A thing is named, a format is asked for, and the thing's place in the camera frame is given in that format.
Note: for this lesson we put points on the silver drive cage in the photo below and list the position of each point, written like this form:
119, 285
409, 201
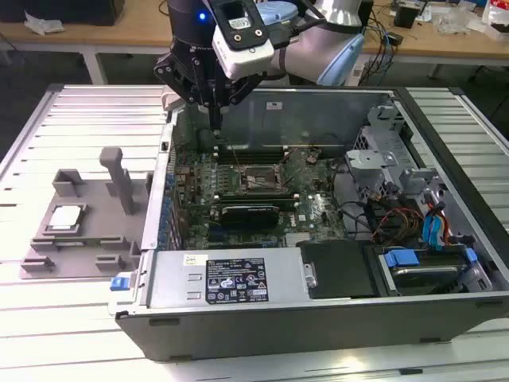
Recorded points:
370, 159

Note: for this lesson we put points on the black printed label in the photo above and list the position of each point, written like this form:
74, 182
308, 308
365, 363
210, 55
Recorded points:
236, 280

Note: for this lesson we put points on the open black PC case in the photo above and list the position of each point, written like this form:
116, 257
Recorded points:
278, 330

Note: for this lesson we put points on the large black box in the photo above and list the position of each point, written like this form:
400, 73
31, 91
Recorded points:
79, 10

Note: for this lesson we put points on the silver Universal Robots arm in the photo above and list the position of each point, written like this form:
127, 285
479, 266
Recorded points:
302, 51

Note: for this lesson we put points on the silver latch bracket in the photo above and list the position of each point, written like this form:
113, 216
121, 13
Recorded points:
310, 275

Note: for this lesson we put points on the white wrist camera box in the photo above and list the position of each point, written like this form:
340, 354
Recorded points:
246, 59

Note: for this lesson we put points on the clear plastic bags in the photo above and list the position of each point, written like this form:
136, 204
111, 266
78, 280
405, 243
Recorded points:
457, 20

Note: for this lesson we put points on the black graphics card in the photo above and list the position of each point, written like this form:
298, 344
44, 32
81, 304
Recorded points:
248, 217

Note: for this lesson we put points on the hard disk in blue carrier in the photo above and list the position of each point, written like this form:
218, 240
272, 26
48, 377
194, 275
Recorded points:
401, 258

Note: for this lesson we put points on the thin metal locking lever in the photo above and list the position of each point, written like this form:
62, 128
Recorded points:
236, 157
284, 159

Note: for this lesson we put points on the CPU socket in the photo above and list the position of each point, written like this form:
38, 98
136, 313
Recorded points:
258, 179

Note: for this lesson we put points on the black plastic shroud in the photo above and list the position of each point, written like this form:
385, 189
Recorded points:
338, 270

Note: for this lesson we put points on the small yellow white sticker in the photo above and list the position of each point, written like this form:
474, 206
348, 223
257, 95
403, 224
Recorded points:
191, 260

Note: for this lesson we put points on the green RAM stick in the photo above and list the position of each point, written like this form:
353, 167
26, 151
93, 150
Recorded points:
91, 240

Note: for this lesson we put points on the white red bag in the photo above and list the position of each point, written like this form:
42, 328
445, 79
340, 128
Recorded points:
497, 16

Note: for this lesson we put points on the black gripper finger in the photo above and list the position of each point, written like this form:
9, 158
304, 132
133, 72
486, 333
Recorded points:
243, 89
179, 79

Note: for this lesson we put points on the silver chipset heatsink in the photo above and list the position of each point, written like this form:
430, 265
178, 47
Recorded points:
298, 238

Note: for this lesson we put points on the green motherboard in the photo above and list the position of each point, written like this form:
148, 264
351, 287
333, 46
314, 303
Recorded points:
314, 215

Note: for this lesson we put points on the blue case latch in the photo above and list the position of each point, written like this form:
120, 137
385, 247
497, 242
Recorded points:
119, 283

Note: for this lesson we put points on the silver power supply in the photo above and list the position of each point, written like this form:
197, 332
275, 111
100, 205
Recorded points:
175, 278

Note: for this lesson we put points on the wooden desk white legs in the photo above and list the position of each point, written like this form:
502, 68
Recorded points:
119, 36

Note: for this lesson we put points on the grey parts rack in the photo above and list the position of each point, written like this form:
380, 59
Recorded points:
95, 223

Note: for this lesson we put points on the silver CPU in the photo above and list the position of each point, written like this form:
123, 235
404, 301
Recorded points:
65, 218

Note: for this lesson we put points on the small black box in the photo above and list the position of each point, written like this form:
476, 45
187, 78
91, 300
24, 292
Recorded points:
405, 18

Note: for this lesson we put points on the crumpled white paper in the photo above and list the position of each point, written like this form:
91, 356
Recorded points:
43, 23

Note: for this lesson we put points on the black power adapter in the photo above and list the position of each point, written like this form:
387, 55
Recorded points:
395, 38

